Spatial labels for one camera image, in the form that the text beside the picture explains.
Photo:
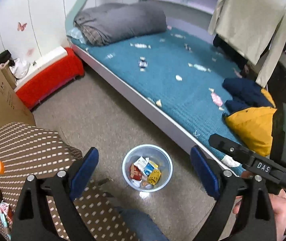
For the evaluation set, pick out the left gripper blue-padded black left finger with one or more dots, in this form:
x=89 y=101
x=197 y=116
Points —
x=32 y=219

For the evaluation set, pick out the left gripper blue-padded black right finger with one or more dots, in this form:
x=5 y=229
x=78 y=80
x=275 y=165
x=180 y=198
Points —
x=255 y=220

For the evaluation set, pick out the blue white packet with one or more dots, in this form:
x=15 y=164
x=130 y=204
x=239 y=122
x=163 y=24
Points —
x=151 y=166

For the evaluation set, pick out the yellow gold bag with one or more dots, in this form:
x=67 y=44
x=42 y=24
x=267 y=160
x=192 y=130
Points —
x=154 y=177

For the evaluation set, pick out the red brown paper bag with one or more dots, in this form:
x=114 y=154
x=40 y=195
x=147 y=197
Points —
x=135 y=173

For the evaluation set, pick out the yellow white milk carton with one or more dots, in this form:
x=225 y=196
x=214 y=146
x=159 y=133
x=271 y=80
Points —
x=141 y=163

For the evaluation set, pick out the light blue trash bin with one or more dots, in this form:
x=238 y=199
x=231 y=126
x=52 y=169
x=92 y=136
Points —
x=148 y=152

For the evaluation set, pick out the person's right hand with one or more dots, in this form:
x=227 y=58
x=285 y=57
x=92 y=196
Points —
x=278 y=203

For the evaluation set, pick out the yellow pillow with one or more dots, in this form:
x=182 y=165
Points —
x=254 y=128

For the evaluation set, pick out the orange bottle cap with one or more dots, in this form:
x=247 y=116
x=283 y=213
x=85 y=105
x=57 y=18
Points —
x=2 y=167

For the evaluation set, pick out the brown polka-dot tablecloth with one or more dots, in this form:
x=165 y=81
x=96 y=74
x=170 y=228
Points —
x=28 y=150

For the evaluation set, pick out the navy blue garment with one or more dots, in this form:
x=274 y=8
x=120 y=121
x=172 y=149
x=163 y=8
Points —
x=245 y=94

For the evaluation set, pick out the blue patterned bed sheet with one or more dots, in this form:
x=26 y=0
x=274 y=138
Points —
x=179 y=73

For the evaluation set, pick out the white plastic bag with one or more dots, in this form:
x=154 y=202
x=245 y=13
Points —
x=19 y=68

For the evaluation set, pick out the hanging beige sweater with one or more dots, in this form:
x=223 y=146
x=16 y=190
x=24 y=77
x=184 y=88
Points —
x=251 y=26

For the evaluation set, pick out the red covered low bench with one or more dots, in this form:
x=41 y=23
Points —
x=49 y=79

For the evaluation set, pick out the folded grey duvet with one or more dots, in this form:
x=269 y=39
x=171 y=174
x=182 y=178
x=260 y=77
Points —
x=113 y=22

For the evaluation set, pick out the teal bunk bed frame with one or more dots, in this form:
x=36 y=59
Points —
x=176 y=17

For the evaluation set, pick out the red butterfly wall sticker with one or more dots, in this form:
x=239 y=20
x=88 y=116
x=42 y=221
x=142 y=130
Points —
x=21 y=26

